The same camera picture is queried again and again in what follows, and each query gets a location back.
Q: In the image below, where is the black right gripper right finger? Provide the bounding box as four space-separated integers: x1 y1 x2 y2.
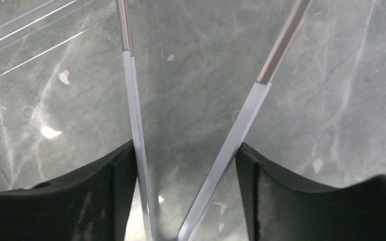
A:
235 143 386 240

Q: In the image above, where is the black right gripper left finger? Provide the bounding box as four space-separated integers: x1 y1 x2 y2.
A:
0 141 137 240

